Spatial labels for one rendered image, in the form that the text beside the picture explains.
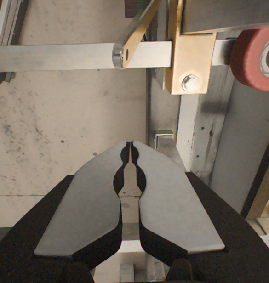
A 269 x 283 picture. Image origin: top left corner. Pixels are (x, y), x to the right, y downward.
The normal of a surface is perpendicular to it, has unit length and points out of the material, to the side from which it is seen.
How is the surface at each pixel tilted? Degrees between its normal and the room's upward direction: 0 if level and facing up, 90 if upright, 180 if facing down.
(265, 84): 0
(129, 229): 90
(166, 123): 0
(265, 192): 90
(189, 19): 90
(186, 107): 0
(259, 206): 90
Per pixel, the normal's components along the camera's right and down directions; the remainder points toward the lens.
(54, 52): 0.02, 0.50
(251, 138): -1.00, 0.04
